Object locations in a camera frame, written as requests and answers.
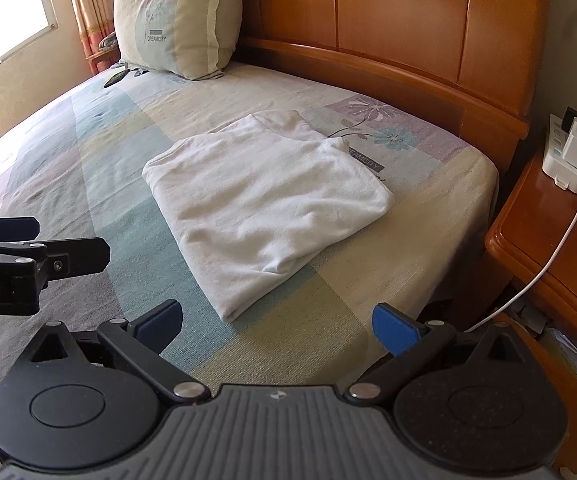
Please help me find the pile of papers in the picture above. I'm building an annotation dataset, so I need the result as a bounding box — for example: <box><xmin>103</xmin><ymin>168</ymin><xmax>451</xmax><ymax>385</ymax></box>
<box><xmin>515</xmin><ymin>302</ymin><xmax>577</xmax><ymax>382</ymax></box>

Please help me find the white charging cable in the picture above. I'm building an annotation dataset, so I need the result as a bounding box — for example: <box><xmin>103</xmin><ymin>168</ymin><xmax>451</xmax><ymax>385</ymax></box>
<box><xmin>462</xmin><ymin>107</ymin><xmax>577</xmax><ymax>334</ymax></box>

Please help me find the bed with patchwork sheet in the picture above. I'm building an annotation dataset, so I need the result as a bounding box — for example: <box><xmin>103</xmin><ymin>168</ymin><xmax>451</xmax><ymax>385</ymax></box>
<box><xmin>0</xmin><ymin>60</ymin><xmax>500</xmax><ymax>426</ymax></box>

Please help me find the white printed t-shirt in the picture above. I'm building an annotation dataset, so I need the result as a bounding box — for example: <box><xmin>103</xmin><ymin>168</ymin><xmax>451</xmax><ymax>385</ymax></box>
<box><xmin>142</xmin><ymin>110</ymin><xmax>395</xmax><ymax>321</ymax></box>

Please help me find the wooden nightstand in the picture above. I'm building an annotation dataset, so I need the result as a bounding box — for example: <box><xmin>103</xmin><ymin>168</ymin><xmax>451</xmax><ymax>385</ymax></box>
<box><xmin>485</xmin><ymin>152</ymin><xmax>577</xmax><ymax>361</ymax></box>

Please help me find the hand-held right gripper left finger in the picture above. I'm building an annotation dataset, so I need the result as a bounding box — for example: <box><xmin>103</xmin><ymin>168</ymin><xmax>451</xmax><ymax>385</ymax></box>
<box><xmin>29</xmin><ymin>300</ymin><xmax>212</xmax><ymax>406</ymax></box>

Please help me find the white power strip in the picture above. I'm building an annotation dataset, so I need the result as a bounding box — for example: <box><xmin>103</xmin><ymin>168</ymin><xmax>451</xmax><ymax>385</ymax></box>
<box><xmin>541</xmin><ymin>114</ymin><xmax>577</xmax><ymax>194</ymax></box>

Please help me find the wooden bedside table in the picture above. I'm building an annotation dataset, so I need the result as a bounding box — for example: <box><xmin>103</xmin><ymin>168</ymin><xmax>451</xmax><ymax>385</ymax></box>
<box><xmin>87</xmin><ymin>49</ymin><xmax>123</xmax><ymax>77</ymax></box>

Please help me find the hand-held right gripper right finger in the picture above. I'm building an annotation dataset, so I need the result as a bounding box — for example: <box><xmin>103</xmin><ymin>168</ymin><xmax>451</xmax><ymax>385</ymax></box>
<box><xmin>345</xmin><ymin>303</ymin><xmax>539</xmax><ymax>405</ymax></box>

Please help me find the pink striped curtain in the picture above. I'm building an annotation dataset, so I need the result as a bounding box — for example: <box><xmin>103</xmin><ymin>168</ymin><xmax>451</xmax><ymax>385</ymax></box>
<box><xmin>63</xmin><ymin>0</ymin><xmax>125</xmax><ymax>78</ymax></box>

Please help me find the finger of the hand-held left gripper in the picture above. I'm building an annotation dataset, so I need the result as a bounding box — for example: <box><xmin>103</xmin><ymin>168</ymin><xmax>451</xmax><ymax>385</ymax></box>
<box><xmin>0</xmin><ymin>216</ymin><xmax>40</xmax><ymax>247</ymax></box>
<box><xmin>0</xmin><ymin>237</ymin><xmax>112</xmax><ymax>279</ymax></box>

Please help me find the wooden headboard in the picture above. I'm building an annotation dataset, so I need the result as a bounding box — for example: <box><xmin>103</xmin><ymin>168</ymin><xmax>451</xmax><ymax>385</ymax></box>
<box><xmin>149</xmin><ymin>0</ymin><xmax>555</xmax><ymax>176</ymax></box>

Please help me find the large flower print pillow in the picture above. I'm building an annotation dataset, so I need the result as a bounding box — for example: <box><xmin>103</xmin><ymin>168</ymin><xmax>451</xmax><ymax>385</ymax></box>
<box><xmin>112</xmin><ymin>0</ymin><xmax>243</xmax><ymax>82</ymax></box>

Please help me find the blue-grey cloth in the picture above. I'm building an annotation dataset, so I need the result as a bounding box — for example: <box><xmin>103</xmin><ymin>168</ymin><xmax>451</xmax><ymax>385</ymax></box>
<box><xmin>118</xmin><ymin>61</ymin><xmax>150</xmax><ymax>79</ymax></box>

